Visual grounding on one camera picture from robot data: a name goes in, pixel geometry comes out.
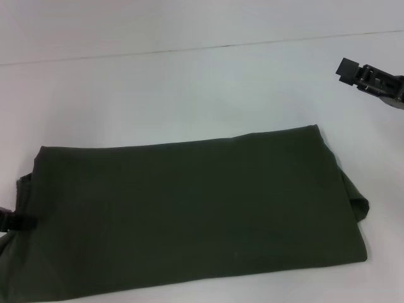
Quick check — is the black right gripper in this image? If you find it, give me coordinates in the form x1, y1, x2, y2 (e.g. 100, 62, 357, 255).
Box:
334, 57, 404, 111

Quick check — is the dark green FREE t-shirt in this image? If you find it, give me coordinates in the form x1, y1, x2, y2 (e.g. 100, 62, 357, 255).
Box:
0, 124, 371, 303

